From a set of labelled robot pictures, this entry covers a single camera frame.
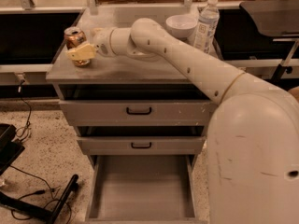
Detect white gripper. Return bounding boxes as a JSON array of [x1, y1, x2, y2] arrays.
[[66, 27, 113, 61]]

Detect orange soda can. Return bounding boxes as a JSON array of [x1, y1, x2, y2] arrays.
[[64, 26, 90, 67]]

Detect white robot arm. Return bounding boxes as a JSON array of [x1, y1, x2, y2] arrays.
[[66, 18, 299, 224]]

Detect grey top drawer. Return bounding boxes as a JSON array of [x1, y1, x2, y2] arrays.
[[60, 100, 217, 126]]

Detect grey drawer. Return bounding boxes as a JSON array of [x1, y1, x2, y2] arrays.
[[60, 100, 217, 126], [85, 155, 200, 224], [78, 136, 206, 155]]

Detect grey drawer cabinet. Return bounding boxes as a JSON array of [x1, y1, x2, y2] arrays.
[[45, 4, 227, 172]]

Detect grey middle drawer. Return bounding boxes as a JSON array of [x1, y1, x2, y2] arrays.
[[78, 136, 206, 155]]

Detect grey bottom drawer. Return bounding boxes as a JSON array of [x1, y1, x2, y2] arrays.
[[85, 155, 200, 224]]

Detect white ceramic bowl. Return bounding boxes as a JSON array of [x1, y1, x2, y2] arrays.
[[166, 15, 197, 39]]

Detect clear plastic water bottle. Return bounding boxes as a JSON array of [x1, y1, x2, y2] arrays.
[[193, 0, 220, 53]]

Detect black stand base left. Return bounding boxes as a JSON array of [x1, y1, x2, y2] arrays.
[[0, 124, 78, 224]]

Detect black chair right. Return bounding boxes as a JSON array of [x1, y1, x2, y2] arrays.
[[214, 0, 299, 91]]

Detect black top drawer handle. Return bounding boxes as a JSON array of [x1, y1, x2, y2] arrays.
[[126, 107, 152, 116]]

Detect black drawer handle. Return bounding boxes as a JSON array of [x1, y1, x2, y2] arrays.
[[126, 107, 152, 116], [131, 142, 152, 149]]

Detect black cable on floor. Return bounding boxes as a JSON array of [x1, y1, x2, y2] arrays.
[[10, 79, 73, 224]]

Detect black middle drawer handle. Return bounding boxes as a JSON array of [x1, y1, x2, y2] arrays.
[[131, 142, 152, 149]]

